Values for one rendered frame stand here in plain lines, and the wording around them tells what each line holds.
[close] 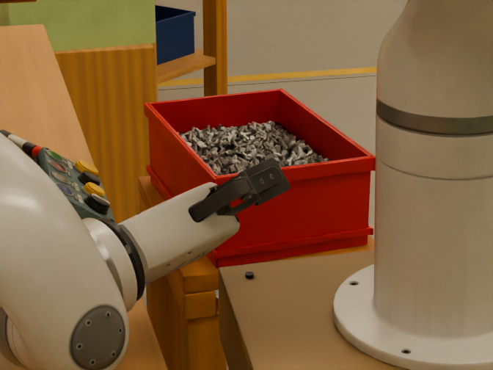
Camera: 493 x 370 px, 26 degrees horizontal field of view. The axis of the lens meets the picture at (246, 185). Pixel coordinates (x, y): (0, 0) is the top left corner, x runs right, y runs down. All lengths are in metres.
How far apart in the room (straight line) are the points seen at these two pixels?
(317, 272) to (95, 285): 0.32
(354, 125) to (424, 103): 3.52
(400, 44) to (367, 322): 0.24
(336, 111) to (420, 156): 3.68
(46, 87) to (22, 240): 0.99
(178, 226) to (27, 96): 0.82
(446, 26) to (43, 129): 0.84
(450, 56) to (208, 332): 0.65
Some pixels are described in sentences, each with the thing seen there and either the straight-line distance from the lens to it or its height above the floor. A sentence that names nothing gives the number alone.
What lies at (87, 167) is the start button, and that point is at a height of 0.94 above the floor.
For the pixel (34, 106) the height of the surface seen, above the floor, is 0.90.
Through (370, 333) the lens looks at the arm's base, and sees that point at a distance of 0.89.
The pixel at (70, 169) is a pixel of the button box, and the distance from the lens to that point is 1.24.
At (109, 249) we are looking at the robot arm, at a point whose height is 1.02.
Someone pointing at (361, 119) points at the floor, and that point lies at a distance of 4.40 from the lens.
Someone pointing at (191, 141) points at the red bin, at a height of 0.88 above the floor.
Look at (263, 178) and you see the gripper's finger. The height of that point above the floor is 1.04.
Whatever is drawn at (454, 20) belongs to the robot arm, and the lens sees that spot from 0.76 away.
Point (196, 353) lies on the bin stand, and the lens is 1.34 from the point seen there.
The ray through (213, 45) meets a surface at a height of 0.31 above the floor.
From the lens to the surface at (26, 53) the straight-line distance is 1.90.
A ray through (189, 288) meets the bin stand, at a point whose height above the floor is 0.78.
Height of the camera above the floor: 1.38
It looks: 22 degrees down
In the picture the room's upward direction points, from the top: straight up
